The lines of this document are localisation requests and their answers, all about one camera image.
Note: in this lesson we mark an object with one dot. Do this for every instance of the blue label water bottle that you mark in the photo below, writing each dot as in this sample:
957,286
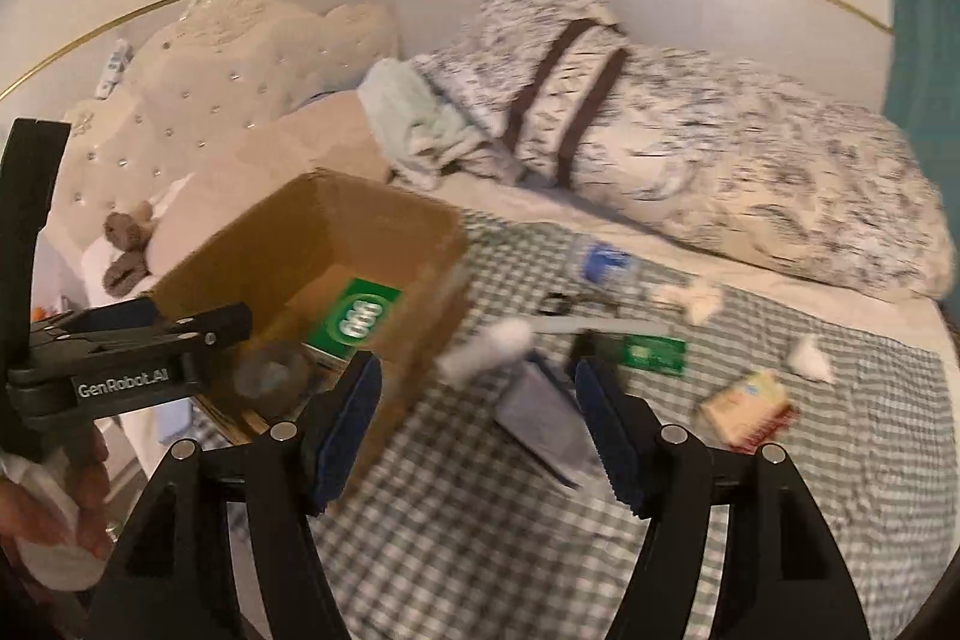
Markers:
600,261

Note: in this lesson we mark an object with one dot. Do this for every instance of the white cylindrical roll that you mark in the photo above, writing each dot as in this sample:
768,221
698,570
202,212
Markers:
480,351

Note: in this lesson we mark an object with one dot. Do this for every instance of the green checked blanket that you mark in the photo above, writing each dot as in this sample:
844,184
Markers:
465,535

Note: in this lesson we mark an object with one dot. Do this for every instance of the person's left hand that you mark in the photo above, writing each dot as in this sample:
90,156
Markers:
52,512

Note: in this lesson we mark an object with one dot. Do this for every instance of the green printed box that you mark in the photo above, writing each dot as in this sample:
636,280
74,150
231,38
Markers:
360,317

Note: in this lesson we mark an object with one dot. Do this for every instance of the cream bed sheet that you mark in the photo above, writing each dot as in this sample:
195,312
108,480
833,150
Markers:
525,197

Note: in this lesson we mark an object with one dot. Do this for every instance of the teal curtain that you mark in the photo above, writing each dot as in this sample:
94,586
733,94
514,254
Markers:
911,48

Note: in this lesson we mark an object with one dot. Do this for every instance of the grey blue packet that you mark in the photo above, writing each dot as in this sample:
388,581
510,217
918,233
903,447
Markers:
540,419

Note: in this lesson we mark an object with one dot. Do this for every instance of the floral print quilt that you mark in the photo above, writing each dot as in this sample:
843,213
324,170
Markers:
750,160

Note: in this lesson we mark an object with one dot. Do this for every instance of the green flat packet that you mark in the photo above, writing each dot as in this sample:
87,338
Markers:
654,355

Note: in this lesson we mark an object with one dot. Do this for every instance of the floral pillow brown stripes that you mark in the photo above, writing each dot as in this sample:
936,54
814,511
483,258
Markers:
525,25

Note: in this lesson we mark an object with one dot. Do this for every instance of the cream tissue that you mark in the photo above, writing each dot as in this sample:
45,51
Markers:
697,302

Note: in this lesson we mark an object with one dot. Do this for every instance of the tan pillow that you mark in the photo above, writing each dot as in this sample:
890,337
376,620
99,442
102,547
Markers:
300,145

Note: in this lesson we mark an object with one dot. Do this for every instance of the light green cloth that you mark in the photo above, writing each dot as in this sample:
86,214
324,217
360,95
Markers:
405,108

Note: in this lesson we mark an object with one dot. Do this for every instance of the beige tufted headboard cushion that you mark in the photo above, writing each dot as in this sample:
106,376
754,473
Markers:
210,70

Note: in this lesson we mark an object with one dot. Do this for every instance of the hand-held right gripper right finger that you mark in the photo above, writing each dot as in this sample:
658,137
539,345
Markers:
609,437

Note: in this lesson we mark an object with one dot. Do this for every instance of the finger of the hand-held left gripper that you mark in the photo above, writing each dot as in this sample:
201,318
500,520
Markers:
120,312
202,329

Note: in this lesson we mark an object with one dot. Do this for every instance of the yellow snack packet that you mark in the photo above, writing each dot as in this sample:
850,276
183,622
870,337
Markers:
742,405

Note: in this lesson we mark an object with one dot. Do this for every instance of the crumpled white tissue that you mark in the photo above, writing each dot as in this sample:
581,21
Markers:
810,359

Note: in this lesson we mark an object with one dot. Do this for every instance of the clear plastic cup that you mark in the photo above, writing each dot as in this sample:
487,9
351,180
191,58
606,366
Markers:
270,371

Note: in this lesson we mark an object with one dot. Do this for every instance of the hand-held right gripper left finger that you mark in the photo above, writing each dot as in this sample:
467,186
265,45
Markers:
351,430

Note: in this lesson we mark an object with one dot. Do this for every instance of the brown plush toy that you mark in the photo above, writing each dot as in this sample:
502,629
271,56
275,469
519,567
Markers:
124,265

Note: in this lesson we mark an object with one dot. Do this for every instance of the brown cardboard box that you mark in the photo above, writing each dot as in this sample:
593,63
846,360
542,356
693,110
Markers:
225,257

